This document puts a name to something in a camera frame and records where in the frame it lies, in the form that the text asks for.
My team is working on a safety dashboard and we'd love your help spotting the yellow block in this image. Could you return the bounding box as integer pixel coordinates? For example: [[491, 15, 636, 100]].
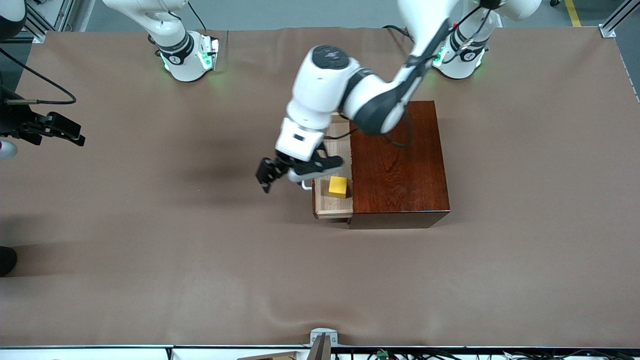
[[328, 176, 349, 199]]

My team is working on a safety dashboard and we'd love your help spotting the light wood drawer white handle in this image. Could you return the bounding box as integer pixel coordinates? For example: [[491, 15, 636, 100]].
[[300, 112, 355, 221]]

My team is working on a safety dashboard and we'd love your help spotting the dark wooden drawer cabinet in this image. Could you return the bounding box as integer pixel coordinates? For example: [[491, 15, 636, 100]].
[[348, 100, 451, 230]]

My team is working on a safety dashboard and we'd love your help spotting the brown table cloth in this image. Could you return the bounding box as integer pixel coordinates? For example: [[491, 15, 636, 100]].
[[0, 26, 640, 349]]

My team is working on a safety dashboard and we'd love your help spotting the black round object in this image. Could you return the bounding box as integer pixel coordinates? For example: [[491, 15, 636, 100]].
[[0, 246, 18, 277]]

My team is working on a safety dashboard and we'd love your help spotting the light wood board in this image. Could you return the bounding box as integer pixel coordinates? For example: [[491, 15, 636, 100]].
[[237, 351, 301, 360]]

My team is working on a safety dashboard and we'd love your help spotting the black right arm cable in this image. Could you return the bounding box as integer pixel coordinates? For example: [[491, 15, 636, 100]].
[[0, 48, 77, 106]]

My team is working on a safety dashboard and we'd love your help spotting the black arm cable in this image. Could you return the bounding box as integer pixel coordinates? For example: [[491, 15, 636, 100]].
[[325, 5, 493, 149], [0, 48, 77, 106]]

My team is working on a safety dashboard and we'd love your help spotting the aluminium frame profile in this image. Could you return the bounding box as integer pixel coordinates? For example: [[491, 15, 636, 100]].
[[22, 0, 96, 43], [600, 0, 640, 39]]

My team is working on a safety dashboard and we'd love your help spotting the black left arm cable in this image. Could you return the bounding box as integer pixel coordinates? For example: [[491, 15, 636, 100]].
[[325, 5, 493, 149]]

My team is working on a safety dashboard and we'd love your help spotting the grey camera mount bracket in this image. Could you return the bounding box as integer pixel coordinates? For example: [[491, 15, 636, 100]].
[[307, 327, 339, 360]]

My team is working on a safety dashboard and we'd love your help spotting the black base power cable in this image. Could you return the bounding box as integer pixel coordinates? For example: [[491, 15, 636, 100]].
[[382, 25, 413, 41], [187, 0, 207, 31]]

